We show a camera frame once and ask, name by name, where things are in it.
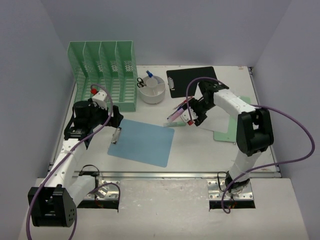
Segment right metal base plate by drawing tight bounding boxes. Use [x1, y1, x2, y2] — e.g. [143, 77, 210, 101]
[207, 178, 254, 201]

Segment red pen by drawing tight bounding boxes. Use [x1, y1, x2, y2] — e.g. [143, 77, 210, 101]
[173, 96, 194, 110]

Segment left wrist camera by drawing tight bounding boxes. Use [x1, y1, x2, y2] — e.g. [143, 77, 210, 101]
[90, 88, 108, 109]

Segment black handled scissors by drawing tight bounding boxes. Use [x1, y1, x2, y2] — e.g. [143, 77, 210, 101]
[136, 77, 147, 88]

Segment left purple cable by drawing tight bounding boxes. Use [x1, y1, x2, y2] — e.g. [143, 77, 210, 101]
[25, 83, 121, 240]

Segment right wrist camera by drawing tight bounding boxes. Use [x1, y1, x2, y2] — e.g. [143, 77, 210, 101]
[180, 98, 198, 126]

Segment blue clipboard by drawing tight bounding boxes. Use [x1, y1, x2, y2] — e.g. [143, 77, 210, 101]
[107, 119, 175, 168]

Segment green clipboard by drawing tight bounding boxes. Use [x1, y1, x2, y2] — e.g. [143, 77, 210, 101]
[213, 97, 238, 143]

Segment pink highlighter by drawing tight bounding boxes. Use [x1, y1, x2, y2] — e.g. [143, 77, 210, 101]
[167, 108, 185, 123]

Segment green mesh file organizer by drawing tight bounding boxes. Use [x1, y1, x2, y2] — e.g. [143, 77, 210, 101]
[67, 40, 138, 112]

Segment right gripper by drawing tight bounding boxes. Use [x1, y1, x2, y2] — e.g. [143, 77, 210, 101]
[182, 98, 214, 126]

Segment white clipboard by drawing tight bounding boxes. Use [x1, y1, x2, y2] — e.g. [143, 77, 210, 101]
[198, 106, 232, 133]

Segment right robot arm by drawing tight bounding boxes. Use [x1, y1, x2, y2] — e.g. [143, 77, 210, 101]
[186, 77, 274, 197]

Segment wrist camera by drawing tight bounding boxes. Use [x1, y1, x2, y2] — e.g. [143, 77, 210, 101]
[180, 98, 198, 126]
[90, 88, 108, 109]

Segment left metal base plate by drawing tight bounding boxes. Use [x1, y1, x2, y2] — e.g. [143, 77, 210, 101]
[83, 178, 121, 201]

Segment metal base plate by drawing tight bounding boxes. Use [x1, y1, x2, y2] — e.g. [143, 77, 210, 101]
[83, 178, 121, 201]
[207, 178, 254, 201]

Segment black clipboard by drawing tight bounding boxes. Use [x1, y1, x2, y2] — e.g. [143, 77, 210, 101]
[166, 66, 221, 99]

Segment white round desk organizer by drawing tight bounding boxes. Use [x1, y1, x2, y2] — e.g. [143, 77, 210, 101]
[137, 75, 166, 105]

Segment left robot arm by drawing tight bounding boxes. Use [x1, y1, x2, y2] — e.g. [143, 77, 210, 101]
[26, 98, 124, 227]

